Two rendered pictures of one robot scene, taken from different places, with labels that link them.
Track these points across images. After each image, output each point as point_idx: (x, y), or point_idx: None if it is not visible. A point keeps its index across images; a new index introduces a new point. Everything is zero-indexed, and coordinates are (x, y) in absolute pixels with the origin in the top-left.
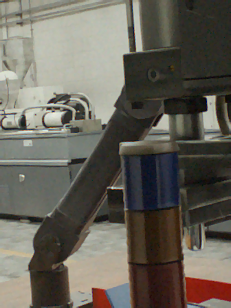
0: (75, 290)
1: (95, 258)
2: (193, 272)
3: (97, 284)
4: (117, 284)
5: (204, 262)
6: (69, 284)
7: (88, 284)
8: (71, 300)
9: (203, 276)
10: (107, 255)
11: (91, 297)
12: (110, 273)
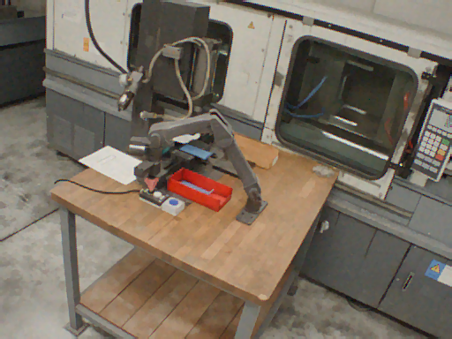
0: (255, 232)
1: (271, 282)
2: (206, 248)
3: (249, 238)
4: (238, 237)
5: (202, 262)
6: (246, 202)
7: (252, 238)
8: (245, 208)
9: (199, 241)
10: (267, 288)
11: (241, 216)
12: (250, 253)
